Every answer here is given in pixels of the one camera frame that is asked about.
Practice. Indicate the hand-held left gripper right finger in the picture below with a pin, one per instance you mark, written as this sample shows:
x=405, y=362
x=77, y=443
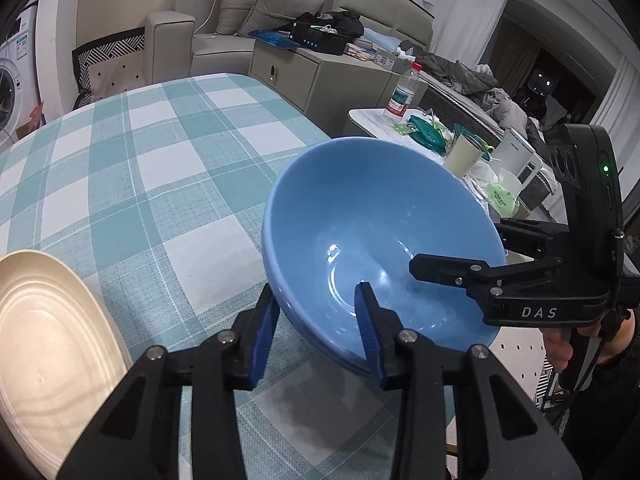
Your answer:
x=367, y=330

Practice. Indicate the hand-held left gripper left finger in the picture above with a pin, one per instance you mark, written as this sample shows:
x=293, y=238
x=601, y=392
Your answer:
x=265, y=335

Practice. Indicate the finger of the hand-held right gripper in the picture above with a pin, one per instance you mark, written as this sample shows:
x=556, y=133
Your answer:
x=530, y=235
x=440, y=266

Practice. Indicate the beige round plate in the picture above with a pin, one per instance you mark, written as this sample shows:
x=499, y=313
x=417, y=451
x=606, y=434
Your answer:
x=50, y=335

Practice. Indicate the person's right forearm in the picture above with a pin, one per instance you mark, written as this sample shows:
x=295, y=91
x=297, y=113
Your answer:
x=610, y=410

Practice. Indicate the person's right hand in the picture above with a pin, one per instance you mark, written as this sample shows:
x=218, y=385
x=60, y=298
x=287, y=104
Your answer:
x=557, y=350

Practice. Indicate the white green plastic bag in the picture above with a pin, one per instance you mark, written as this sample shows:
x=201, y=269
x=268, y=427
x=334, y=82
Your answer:
x=502, y=195

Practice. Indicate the white electric kettle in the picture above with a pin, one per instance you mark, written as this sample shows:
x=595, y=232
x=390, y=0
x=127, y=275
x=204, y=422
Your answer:
x=517, y=152

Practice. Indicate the beige tumbler cup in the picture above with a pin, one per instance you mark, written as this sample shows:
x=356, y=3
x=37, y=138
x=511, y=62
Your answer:
x=462, y=155

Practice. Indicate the white dotted fabric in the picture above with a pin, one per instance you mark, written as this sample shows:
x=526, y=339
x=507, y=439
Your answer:
x=525, y=360

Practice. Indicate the teal plastic lid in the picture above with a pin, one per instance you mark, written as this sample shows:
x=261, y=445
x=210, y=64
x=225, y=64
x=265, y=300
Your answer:
x=427, y=132

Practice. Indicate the grey bed mattress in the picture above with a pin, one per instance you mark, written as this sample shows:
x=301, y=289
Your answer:
x=460, y=110

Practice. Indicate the white side table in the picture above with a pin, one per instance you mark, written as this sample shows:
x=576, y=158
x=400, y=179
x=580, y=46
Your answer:
x=370, y=120

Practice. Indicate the white curtain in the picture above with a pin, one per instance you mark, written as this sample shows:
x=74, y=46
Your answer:
x=620, y=95

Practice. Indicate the grey jacket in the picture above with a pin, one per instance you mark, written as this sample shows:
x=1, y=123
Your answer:
x=460, y=72

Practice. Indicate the clear plastic water bottle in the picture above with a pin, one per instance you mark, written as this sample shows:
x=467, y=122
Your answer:
x=402, y=92

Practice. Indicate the teal white checked tablecloth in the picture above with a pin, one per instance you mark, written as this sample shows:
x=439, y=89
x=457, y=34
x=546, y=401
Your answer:
x=150, y=160

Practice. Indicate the white tissue box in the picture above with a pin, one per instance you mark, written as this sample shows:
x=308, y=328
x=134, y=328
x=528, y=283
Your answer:
x=395, y=57

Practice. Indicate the grey side cabinet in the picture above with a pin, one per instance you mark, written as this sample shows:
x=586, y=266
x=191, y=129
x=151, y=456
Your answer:
x=300, y=75

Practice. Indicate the black electronic box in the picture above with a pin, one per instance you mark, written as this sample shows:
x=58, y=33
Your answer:
x=317, y=40

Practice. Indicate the black clothing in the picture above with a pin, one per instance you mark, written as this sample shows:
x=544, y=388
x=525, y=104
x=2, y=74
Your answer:
x=345, y=22

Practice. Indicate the blue plastic folder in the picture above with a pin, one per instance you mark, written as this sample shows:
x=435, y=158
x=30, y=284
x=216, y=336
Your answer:
x=270, y=39

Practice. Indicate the diamond print white cushion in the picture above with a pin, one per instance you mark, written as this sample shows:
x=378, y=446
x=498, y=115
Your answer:
x=117, y=72

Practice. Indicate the grey throw pillow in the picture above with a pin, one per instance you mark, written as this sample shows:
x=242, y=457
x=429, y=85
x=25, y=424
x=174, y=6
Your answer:
x=240, y=5
x=285, y=2

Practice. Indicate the grey sofa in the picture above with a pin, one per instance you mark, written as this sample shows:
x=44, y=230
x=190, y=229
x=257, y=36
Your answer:
x=170, y=40

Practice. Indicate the red cardboard box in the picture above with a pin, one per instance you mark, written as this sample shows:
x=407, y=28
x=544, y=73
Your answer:
x=35, y=120

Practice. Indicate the white washing machine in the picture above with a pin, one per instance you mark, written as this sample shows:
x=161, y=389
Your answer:
x=15, y=85

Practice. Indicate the black frame chair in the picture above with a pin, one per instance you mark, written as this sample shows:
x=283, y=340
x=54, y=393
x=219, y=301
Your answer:
x=107, y=47

